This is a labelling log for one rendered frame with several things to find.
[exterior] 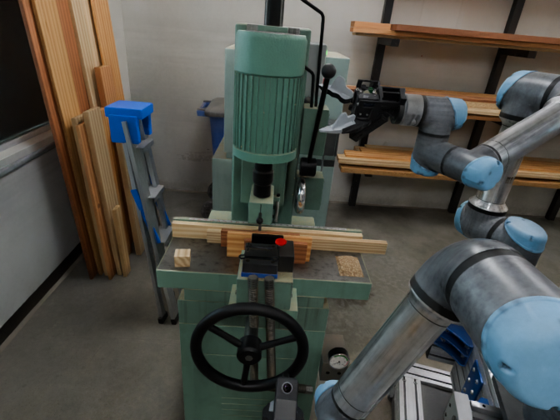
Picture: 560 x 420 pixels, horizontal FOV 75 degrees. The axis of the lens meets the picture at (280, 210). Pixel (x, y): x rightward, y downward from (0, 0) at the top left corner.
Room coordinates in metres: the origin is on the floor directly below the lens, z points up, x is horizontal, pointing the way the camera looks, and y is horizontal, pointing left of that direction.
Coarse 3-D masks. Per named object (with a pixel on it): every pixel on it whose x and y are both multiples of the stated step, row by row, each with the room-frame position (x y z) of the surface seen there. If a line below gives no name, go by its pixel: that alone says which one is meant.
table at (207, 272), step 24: (192, 240) 0.98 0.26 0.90; (168, 264) 0.84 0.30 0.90; (192, 264) 0.85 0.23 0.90; (216, 264) 0.86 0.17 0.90; (312, 264) 0.90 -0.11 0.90; (336, 264) 0.91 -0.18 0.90; (360, 264) 0.92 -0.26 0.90; (192, 288) 0.82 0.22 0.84; (216, 288) 0.82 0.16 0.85; (312, 288) 0.83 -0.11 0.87; (336, 288) 0.83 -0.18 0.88; (360, 288) 0.83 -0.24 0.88; (288, 312) 0.73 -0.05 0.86
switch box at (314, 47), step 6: (312, 42) 1.31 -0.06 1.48; (318, 42) 1.36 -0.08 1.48; (312, 48) 1.26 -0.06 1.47; (318, 48) 1.26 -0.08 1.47; (324, 48) 1.26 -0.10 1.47; (312, 54) 1.26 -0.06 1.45; (324, 54) 1.26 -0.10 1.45; (312, 60) 1.26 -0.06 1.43; (324, 60) 1.26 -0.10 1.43; (312, 66) 1.26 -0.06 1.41; (306, 84) 1.26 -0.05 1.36; (306, 90) 1.26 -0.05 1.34; (318, 90) 1.26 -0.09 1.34; (318, 96) 1.26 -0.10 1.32
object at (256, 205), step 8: (272, 192) 1.02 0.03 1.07; (256, 200) 0.95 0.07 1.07; (264, 200) 0.96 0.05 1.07; (272, 200) 0.96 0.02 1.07; (248, 208) 0.94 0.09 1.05; (256, 208) 0.94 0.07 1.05; (264, 208) 0.94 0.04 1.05; (272, 208) 0.94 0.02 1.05; (248, 216) 0.94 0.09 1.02; (256, 216) 0.94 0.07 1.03; (264, 216) 0.94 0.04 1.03; (272, 216) 0.95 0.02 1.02
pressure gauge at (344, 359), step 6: (336, 348) 0.79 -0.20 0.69; (342, 348) 0.79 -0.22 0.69; (330, 354) 0.78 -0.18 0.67; (336, 354) 0.77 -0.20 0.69; (342, 354) 0.77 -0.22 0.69; (330, 360) 0.77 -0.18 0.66; (336, 360) 0.77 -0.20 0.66; (342, 360) 0.77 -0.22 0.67; (348, 360) 0.77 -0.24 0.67; (330, 366) 0.77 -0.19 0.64; (336, 366) 0.77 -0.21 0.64; (342, 366) 0.77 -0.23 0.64
